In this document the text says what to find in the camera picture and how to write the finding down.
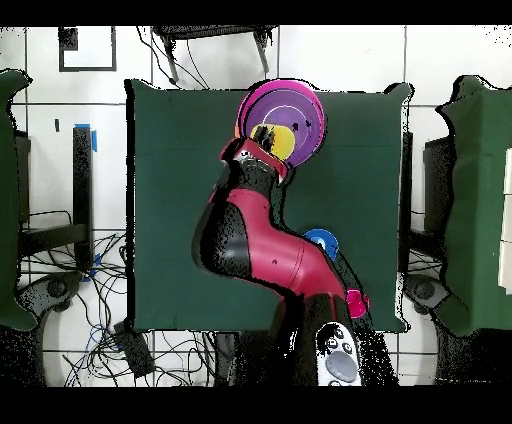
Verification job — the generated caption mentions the yellow plastic cup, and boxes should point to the yellow plastic cup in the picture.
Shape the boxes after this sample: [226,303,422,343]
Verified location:
[248,123,297,162]

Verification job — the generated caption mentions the purple plastic bowl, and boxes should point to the purple plastic bowl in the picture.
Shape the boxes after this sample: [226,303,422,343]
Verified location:
[244,88,328,169]

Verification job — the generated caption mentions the large pink plastic bowl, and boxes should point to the large pink plastic bowl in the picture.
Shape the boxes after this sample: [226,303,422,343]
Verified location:
[235,78,327,161]

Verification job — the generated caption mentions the small blue plastic bowl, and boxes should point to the small blue plastic bowl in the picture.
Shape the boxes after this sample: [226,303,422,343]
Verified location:
[302,228,340,261]

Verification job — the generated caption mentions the dark green table cloth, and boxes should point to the dark green table cloth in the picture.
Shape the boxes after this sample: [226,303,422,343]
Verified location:
[124,76,414,336]

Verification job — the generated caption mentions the black metal stand legs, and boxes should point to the black metal stand legs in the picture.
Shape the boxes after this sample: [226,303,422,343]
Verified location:
[153,25,279,85]

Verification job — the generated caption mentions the blue tape strip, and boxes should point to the blue tape strip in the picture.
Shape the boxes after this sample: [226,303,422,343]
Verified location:
[73,123,98,153]
[81,252,102,283]

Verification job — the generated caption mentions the black metal floor stand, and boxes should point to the black metal floor stand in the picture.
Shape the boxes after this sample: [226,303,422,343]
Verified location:
[19,125,94,273]
[423,137,455,237]

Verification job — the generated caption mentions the red plastic cup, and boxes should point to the red plastic cup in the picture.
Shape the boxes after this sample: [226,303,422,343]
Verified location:
[345,288,371,320]

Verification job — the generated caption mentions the black office chair base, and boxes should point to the black office chair base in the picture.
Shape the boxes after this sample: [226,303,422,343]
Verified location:
[403,273,451,315]
[17,271,85,313]

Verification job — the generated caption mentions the green cloth covered table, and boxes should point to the green cloth covered table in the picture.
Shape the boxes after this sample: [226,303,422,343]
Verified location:
[0,69,37,331]
[435,75,512,337]

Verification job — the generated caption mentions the black power box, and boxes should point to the black power box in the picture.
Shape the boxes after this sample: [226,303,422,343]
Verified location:
[113,321,156,379]

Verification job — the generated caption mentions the tangle of cables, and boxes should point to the tangle of cables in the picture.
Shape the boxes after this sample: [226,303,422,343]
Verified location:
[23,209,217,387]

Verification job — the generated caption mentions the black square frame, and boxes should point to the black square frame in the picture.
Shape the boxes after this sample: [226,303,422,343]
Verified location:
[58,25,118,73]

